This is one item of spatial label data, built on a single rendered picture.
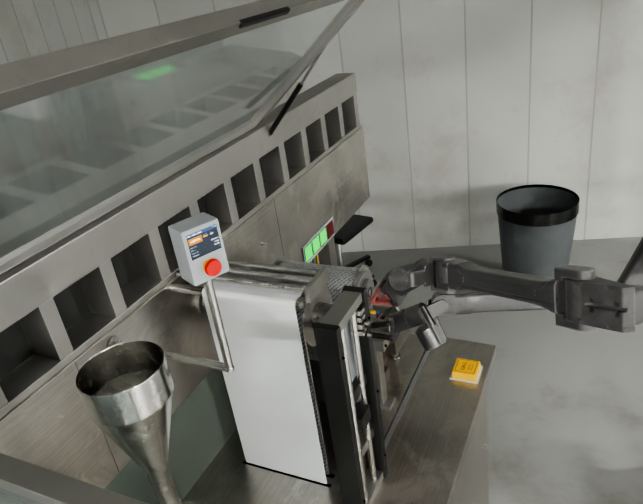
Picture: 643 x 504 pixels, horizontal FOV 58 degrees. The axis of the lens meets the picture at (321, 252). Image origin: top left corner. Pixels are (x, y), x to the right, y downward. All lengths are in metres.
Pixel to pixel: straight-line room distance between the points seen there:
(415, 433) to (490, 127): 2.87
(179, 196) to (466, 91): 2.96
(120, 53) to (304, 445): 1.04
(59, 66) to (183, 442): 1.08
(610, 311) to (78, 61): 0.87
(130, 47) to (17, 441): 0.73
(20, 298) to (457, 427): 1.11
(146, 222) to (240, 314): 0.29
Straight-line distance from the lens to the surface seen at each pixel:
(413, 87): 4.10
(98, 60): 0.73
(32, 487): 0.75
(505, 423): 3.01
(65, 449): 1.28
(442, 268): 1.39
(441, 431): 1.67
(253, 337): 1.34
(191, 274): 0.98
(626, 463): 2.93
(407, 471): 1.57
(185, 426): 1.56
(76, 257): 1.21
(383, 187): 4.32
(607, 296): 1.08
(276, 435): 1.52
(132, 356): 1.07
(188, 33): 0.86
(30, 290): 1.15
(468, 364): 1.84
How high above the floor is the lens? 2.07
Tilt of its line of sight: 27 degrees down
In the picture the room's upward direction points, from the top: 9 degrees counter-clockwise
